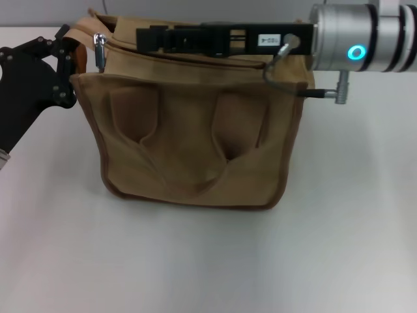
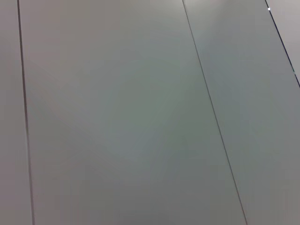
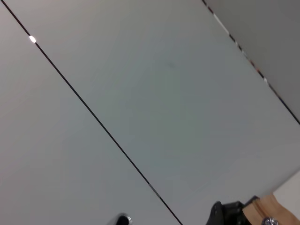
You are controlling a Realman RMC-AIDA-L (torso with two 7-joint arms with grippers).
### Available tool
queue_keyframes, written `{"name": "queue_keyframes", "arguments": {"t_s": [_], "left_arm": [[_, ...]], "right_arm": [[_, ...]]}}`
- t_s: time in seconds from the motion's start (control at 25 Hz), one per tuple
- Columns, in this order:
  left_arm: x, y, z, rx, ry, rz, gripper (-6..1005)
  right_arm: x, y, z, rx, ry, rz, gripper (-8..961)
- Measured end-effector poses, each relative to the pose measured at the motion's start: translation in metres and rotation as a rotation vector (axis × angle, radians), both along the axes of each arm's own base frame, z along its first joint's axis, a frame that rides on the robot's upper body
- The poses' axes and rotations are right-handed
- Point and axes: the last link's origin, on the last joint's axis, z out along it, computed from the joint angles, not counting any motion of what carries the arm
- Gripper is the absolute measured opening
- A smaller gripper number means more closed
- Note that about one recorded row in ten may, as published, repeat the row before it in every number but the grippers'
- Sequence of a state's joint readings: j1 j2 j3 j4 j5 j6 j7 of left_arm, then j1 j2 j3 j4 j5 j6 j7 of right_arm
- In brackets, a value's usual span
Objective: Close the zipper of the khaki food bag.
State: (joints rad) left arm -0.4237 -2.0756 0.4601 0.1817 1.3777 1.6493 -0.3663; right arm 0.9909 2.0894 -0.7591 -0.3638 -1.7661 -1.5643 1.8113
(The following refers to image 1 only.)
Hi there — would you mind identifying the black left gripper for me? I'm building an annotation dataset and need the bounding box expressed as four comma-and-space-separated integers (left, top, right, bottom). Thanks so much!
0, 23, 78, 151

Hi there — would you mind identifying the silver metal zipper pull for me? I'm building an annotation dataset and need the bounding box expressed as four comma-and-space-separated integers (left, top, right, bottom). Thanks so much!
93, 31, 109, 72

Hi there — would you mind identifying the grey gripper cable with connector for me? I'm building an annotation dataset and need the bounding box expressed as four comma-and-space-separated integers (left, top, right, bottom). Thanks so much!
262, 33, 350, 106

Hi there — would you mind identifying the khaki canvas food bag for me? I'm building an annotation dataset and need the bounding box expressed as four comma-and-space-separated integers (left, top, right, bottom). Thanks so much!
61, 8, 317, 210

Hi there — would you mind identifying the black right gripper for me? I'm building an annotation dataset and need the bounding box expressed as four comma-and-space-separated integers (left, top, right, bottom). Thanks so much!
136, 22, 319, 57

